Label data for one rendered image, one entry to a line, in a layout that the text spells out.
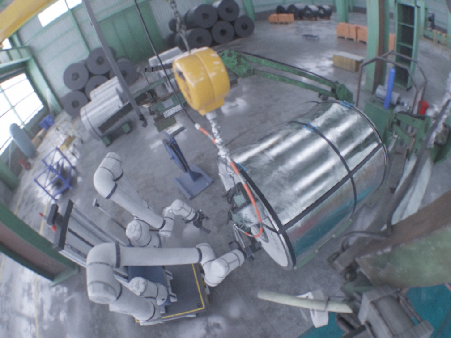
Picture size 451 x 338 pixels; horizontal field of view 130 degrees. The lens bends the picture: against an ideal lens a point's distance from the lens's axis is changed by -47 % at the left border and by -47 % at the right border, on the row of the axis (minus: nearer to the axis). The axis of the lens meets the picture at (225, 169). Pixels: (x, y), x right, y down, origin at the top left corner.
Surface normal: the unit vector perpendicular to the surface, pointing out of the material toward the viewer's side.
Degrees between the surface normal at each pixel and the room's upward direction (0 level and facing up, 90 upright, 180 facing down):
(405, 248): 90
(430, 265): 90
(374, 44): 90
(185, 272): 0
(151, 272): 0
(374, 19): 90
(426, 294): 0
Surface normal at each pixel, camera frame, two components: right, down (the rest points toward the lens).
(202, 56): 0.08, -0.21
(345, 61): -0.85, 0.49
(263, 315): -0.25, -0.68
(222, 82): 0.47, 0.58
